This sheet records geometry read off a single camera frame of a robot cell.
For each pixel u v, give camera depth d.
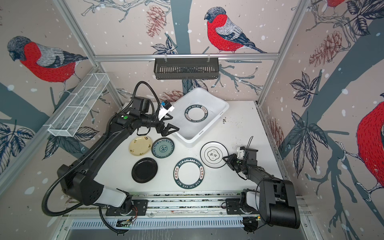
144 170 0.86
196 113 1.15
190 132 1.05
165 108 0.64
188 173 0.85
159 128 0.65
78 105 0.78
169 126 0.65
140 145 0.95
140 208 0.73
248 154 0.71
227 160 0.88
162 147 0.95
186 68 1.07
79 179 0.39
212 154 0.93
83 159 0.42
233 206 0.73
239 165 0.77
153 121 0.63
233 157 0.80
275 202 0.42
